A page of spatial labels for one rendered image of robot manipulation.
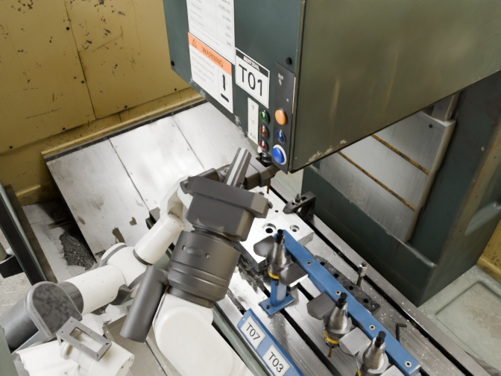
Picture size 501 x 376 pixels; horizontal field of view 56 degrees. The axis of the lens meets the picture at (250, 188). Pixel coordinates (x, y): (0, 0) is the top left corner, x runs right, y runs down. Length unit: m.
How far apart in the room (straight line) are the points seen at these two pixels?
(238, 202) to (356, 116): 0.33
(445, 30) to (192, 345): 0.69
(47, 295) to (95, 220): 1.06
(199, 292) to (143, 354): 1.07
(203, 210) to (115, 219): 1.46
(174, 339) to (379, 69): 0.54
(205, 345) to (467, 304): 1.57
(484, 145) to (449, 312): 0.82
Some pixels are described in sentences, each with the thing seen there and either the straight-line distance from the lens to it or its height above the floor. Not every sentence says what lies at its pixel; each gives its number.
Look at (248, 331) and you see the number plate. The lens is 1.43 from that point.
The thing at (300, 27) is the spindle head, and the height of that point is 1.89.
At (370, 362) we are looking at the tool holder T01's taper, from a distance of 1.07.
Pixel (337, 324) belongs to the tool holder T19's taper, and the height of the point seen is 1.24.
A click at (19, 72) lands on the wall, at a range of 2.01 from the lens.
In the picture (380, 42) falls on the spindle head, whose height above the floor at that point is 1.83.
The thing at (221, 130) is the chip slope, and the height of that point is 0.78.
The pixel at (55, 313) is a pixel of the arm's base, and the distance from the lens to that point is 1.06.
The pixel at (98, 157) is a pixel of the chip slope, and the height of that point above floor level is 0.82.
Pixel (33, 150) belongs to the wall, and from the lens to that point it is 2.19.
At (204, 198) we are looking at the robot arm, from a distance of 0.65.
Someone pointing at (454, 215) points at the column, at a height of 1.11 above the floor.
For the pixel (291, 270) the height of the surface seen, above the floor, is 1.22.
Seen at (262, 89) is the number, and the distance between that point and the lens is 0.80.
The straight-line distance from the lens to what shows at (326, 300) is 1.16.
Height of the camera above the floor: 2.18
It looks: 44 degrees down
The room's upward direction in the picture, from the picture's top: straight up
